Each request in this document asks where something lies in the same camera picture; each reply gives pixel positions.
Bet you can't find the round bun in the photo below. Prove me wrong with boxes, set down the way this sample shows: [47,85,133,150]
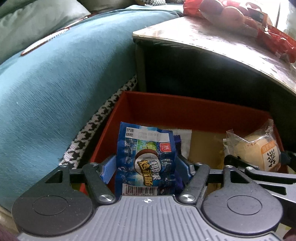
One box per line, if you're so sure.
[223,119,281,172]

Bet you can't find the blue sausage snack packet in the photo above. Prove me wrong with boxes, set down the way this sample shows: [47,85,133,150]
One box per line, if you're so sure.
[115,122,176,197]

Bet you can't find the red cardboard box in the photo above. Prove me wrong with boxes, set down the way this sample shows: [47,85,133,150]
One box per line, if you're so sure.
[86,91,272,169]

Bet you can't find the dark blue snack packet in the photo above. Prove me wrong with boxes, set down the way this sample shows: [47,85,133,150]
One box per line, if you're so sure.
[174,135,182,159]

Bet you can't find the teal cushion with houndstooth trim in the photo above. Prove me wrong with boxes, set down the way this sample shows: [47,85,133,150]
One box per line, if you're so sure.
[1,6,180,210]

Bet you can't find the marble side table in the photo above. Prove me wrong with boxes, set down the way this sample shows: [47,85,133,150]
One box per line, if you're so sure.
[132,16,295,95]

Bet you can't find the red snack bag on table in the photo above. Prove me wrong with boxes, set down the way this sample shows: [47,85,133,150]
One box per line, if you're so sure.
[183,1,295,64]

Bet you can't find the light green pillow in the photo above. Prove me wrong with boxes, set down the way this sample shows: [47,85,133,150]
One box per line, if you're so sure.
[1,1,90,63]

